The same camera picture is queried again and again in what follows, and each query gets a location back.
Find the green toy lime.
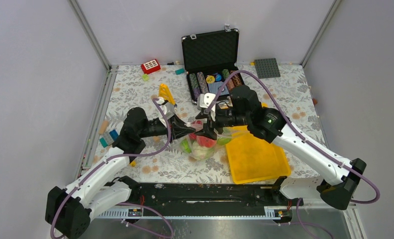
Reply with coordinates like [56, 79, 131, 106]
[216, 137, 232, 146]
[180, 139, 192, 154]

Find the teal small block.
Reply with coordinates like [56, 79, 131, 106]
[175, 68, 185, 75]

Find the red white toy block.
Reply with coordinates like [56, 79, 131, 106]
[141, 59, 161, 74]

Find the green toy lime front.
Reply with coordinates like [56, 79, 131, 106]
[180, 139, 192, 154]

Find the green toy cabbage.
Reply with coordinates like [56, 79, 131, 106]
[191, 142, 215, 160]

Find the yellow blue block tower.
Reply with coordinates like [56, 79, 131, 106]
[158, 84, 176, 106]

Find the floral table mat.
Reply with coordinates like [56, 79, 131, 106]
[102, 65, 325, 184]

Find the grey lego baseplate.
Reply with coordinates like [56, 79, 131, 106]
[254, 58, 281, 79]

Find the red toy pepper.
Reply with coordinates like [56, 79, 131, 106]
[189, 120, 217, 147]

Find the light green small block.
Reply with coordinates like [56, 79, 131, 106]
[142, 74, 149, 82]

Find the wooden cylinder block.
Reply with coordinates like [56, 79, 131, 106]
[98, 120, 109, 135]

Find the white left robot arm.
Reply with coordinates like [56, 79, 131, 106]
[45, 103, 196, 239]

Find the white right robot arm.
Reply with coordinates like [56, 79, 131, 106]
[197, 85, 367, 210]

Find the black poker chip case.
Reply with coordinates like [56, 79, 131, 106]
[181, 25, 240, 105]

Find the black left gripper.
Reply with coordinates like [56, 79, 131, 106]
[139, 114, 196, 143]

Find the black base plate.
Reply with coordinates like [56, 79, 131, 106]
[106, 176, 298, 217]

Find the yellow plastic tray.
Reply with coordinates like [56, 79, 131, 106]
[225, 125, 292, 184]

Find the clear zip top bag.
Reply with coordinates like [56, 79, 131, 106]
[175, 126, 249, 160]

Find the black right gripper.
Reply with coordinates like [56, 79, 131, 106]
[195, 104, 250, 140]

